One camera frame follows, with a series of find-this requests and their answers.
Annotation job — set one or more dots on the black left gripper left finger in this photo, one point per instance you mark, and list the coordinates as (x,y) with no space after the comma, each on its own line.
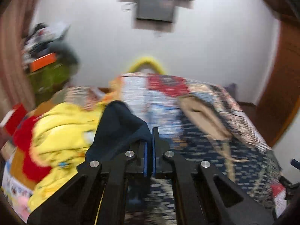
(97,193)

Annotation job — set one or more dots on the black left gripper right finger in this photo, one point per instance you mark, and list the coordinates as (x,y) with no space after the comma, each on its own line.
(202,194)

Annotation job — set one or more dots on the pile of clutter clothes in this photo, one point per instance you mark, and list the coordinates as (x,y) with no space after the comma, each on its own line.
(45,39)

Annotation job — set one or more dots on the red cloth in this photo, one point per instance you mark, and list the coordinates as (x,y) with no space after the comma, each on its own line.
(22,138)

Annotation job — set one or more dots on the yellow cartoon blanket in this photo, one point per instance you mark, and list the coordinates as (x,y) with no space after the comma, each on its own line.
(61,138)

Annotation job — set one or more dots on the colourful patchwork bedspread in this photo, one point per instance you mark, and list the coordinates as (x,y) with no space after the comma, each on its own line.
(186,111)

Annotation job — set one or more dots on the red shoe box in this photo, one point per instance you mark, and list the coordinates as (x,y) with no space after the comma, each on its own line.
(12,119)

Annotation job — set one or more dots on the brown wooden door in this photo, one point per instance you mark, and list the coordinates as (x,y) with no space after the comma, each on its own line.
(279,102)

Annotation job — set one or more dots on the green storage box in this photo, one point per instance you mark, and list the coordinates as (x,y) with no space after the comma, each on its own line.
(50,79)

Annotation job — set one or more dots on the orange box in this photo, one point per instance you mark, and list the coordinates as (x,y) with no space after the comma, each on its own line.
(42,62)

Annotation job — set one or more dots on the pink striped curtain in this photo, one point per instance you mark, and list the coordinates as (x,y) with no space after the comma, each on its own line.
(16,16)

